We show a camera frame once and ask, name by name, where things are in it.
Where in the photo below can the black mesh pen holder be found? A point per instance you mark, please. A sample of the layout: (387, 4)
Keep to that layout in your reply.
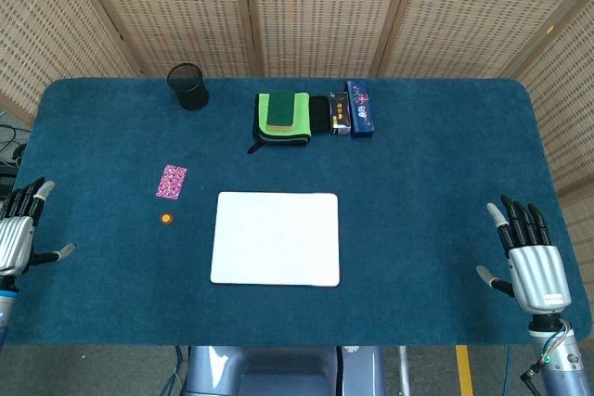
(189, 90)

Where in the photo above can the long blue printed box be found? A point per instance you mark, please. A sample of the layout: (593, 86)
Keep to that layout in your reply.
(361, 108)

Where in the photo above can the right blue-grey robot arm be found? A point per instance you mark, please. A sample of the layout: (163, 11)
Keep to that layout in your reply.
(564, 363)

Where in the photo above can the white rectangular board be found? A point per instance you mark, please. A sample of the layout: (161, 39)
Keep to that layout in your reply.
(275, 238)

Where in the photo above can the bamboo folding screen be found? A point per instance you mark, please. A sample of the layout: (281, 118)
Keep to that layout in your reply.
(325, 11)

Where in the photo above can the green folded cloth pouch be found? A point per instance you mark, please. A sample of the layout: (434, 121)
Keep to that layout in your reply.
(278, 139)

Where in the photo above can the blue-grey robot torso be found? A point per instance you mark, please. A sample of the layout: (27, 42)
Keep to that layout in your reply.
(278, 370)

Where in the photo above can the pink patterned card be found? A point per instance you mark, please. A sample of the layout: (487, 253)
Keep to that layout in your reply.
(171, 182)

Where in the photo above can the blue felt table mat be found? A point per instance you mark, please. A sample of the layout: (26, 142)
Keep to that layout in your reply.
(417, 229)

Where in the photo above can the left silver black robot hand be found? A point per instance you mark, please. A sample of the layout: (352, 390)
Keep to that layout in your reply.
(14, 238)

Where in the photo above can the yellow floor tape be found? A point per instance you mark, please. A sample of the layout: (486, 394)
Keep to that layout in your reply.
(464, 370)

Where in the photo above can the black box with gold print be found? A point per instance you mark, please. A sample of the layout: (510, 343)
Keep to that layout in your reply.
(339, 113)

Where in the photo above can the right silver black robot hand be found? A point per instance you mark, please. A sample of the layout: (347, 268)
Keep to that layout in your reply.
(538, 275)

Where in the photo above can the dark green sponge eraser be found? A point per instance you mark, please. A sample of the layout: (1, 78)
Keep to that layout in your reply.
(280, 108)

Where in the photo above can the black soft pouch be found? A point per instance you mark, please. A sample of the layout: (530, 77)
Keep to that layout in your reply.
(319, 113)

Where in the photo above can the green folded cloth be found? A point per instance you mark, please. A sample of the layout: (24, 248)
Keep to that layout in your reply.
(301, 113)

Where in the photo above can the small orange disc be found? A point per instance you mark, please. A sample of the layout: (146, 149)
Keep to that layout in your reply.
(166, 218)

